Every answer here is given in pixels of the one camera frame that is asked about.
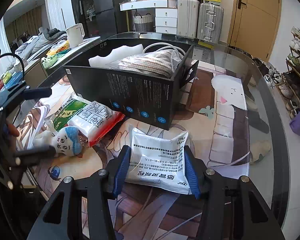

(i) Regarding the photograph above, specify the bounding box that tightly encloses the white blue plush doll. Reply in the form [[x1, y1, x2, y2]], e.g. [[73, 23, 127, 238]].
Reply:
[[33, 126, 83, 157]]

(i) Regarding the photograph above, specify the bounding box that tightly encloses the person's hand on handle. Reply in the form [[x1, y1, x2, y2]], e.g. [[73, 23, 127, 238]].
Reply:
[[5, 121, 19, 137]]

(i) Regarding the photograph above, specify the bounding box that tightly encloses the red white tissue pack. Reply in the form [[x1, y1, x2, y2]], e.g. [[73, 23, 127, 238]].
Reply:
[[68, 101, 125, 147]]

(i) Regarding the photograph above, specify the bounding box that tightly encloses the white coiled cable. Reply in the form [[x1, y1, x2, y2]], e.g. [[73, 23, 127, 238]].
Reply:
[[142, 42, 187, 57]]

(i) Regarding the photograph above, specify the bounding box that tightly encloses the striped cloth in bag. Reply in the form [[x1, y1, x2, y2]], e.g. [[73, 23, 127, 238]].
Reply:
[[106, 49, 181, 79]]

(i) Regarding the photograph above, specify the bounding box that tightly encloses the white foam piece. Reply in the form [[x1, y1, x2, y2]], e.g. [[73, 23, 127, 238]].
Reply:
[[88, 44, 143, 67]]

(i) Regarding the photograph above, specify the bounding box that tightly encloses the wooden door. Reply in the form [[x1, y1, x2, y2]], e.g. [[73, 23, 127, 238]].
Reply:
[[228, 0, 281, 62]]

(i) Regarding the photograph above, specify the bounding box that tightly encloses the black cardboard box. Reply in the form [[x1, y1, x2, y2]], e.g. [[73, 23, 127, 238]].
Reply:
[[63, 38, 198, 130]]

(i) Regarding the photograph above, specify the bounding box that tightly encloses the silver suitcase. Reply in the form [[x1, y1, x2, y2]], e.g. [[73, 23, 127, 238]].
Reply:
[[196, 3, 224, 43]]

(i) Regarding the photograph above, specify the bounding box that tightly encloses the dark glass cabinet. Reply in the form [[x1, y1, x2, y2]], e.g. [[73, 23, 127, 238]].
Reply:
[[71, 0, 99, 38]]

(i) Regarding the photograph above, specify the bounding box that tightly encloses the white electric kettle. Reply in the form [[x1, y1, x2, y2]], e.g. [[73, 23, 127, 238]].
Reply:
[[66, 23, 85, 48]]

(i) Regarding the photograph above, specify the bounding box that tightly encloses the shoe rack with shoes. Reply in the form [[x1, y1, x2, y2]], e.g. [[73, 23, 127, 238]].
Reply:
[[277, 27, 300, 119]]

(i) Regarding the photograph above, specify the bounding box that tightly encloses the white printed plastic pouch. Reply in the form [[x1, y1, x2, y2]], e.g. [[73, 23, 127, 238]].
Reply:
[[126, 128, 191, 194]]

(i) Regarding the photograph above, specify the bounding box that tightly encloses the anime printed desk mat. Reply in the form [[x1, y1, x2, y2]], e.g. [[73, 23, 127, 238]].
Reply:
[[30, 62, 250, 239]]

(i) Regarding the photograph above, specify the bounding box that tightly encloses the woven laundry basket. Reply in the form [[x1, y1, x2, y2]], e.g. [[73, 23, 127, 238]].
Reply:
[[133, 12, 154, 32]]

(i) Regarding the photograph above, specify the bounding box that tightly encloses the white drawer desk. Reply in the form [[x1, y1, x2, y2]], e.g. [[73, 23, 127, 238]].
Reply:
[[119, 0, 178, 35]]

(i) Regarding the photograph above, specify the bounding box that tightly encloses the black refrigerator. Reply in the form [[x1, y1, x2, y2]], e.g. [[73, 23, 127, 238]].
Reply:
[[94, 0, 127, 39]]

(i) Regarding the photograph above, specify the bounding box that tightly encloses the white suitcase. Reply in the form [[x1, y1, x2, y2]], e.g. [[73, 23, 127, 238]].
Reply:
[[177, 0, 200, 38]]

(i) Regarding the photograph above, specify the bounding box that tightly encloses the green white packet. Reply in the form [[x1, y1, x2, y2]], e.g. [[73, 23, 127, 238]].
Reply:
[[43, 92, 90, 132]]

